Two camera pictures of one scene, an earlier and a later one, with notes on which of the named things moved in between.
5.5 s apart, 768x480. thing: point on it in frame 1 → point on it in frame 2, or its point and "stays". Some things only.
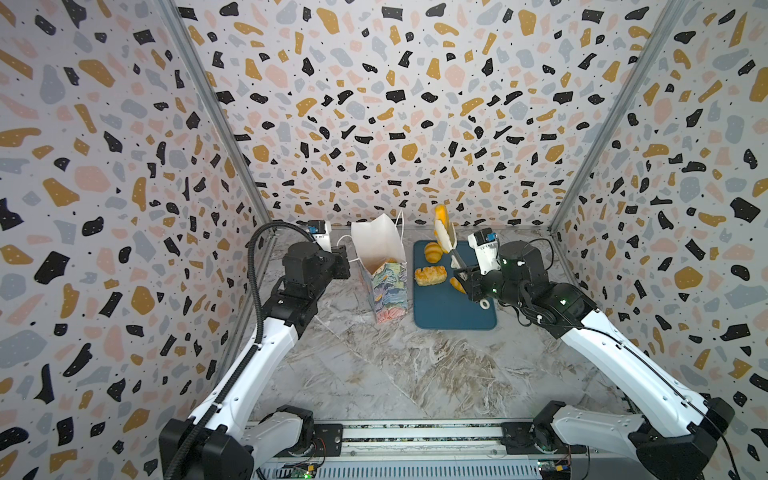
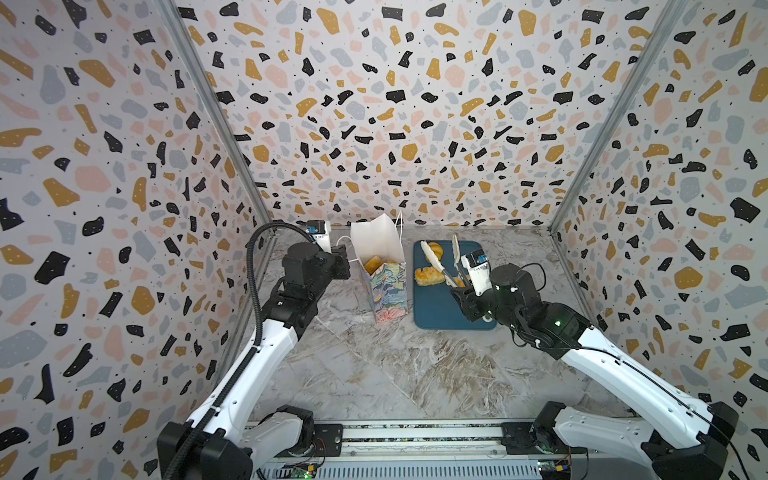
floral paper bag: x=380 y=254 stays
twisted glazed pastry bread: x=430 y=275 stays
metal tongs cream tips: x=449 y=240 → x=467 y=280
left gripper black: x=337 y=258 stays
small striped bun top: x=433 y=252 stays
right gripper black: x=475 y=285 → x=466 y=289
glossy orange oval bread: x=441 y=213 → x=372 y=264
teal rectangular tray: x=443 y=307 stays
